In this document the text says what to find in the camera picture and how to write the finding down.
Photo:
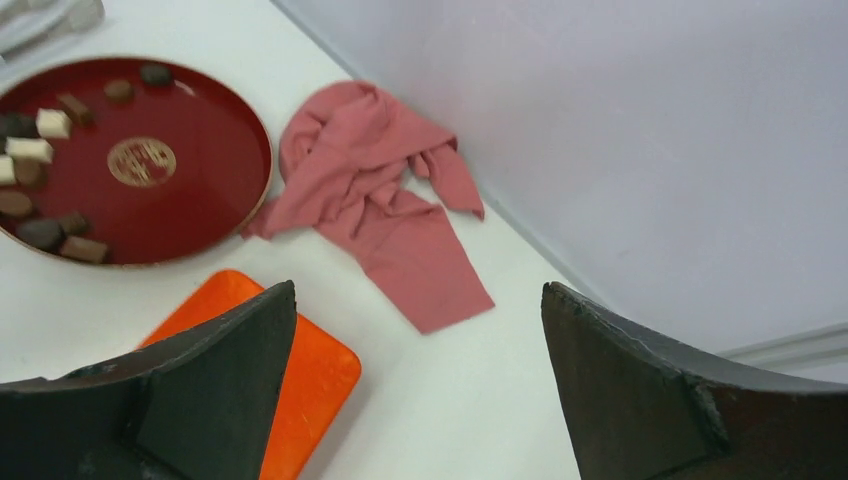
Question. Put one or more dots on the white chocolate on plate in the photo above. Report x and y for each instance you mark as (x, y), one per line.
(52, 123)
(29, 149)

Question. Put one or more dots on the orange box lid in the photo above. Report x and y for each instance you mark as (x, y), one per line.
(321, 372)

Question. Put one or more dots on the pink cloth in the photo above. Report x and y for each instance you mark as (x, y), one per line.
(378, 180)

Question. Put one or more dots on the brown chocolate on plate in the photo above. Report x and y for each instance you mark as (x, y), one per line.
(84, 250)

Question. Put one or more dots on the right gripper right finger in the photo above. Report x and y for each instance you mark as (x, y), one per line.
(641, 405)

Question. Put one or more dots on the dark round chocolate on plate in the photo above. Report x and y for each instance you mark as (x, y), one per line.
(156, 75)

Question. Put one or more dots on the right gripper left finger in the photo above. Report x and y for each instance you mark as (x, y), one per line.
(197, 405)

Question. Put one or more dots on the round dark red plate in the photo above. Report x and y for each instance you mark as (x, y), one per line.
(162, 173)

